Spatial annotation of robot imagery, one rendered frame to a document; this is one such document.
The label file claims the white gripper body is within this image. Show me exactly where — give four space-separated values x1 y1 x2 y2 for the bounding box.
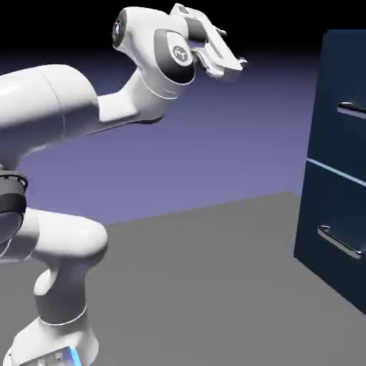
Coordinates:
197 15 244 81

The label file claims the dark blue drawer front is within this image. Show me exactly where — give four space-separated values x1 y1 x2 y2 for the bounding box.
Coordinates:
293 159 366 315
306 30 366 184

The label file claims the dark blue cabinet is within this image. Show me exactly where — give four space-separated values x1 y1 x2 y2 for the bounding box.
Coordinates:
293 28 366 316

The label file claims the silver drawer handle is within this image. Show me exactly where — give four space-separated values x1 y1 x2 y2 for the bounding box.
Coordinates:
316 224 363 260
336 102 366 119

